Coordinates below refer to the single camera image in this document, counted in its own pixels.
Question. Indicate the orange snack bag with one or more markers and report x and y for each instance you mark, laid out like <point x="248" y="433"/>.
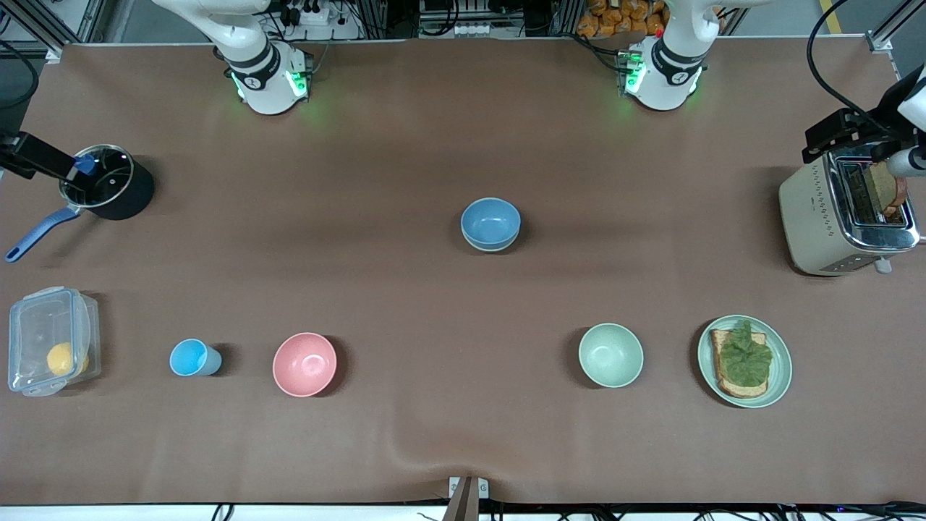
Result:
<point x="615" y="18"/>

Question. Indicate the white power strip with plugs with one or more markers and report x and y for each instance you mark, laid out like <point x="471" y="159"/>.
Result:
<point x="307" y="14"/>

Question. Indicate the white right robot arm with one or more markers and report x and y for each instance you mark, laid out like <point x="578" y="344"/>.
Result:
<point x="264" y="87"/>

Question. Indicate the green lettuce leaf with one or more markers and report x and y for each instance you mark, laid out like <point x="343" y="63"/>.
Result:
<point x="745" y="358"/>

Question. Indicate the pink bowl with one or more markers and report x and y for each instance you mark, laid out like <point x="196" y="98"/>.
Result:
<point x="304" y="364"/>

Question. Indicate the metal corner bracket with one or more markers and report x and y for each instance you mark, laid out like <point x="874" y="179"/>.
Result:
<point x="881" y="43"/>
<point x="53" y="55"/>

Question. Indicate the yellow lemon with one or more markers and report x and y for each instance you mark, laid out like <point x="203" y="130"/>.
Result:
<point x="64" y="359"/>

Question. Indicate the brown table cloth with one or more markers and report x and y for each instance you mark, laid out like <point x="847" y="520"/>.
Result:
<point x="463" y="362"/>

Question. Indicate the toasted bread slice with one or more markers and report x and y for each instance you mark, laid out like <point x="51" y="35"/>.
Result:
<point x="738" y="389"/>

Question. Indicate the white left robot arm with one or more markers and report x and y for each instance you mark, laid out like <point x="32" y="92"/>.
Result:
<point x="673" y="79"/>

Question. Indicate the glass lid blue knob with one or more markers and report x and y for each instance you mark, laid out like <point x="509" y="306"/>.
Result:
<point x="108" y="177"/>

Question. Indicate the green plate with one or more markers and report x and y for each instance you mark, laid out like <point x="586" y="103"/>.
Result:
<point x="780" y="376"/>

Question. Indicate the blue bowl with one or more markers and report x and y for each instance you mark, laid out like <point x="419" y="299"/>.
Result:
<point x="490" y="221"/>

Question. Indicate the beige chrome toaster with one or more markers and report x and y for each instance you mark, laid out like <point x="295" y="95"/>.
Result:
<point x="814" y="224"/>

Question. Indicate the metal table edge bracket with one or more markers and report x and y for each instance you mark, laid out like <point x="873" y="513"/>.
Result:
<point x="468" y="492"/>

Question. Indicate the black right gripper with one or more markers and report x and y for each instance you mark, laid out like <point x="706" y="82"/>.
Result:
<point x="35" y="157"/>

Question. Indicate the light blue cup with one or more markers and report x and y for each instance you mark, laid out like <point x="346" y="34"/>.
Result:
<point x="189" y="357"/>

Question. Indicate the green bowl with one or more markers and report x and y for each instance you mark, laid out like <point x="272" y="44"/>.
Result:
<point x="610" y="354"/>
<point x="490" y="249"/>

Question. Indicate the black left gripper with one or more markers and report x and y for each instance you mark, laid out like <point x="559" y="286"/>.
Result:
<point x="861" y="128"/>

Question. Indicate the brown toast slice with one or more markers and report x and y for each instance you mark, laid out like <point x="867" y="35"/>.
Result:
<point x="886" y="192"/>

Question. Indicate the clear plastic food container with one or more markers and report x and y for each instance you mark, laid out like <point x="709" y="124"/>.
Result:
<point x="36" y="325"/>

